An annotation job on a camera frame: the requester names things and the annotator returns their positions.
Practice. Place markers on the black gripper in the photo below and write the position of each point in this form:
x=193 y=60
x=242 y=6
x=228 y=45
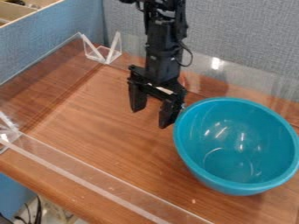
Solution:
x=169 y=91

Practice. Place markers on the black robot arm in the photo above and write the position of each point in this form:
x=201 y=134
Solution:
x=157 y=79

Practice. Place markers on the blue plastic bowl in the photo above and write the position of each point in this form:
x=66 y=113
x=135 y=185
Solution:
x=238 y=145

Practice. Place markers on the clear acrylic back barrier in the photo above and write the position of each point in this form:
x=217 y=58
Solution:
x=214 y=67

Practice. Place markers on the clear acrylic barrier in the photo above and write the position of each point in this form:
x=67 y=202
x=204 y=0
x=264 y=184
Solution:
x=214 y=67
x=143 y=203

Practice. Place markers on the clear acrylic front barrier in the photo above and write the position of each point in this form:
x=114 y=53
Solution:
x=143 y=203

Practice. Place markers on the wooden shelf box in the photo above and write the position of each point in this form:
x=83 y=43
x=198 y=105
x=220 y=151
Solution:
x=15 y=10

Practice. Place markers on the clear acrylic corner bracket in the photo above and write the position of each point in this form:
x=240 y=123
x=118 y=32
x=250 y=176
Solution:
x=101 y=53

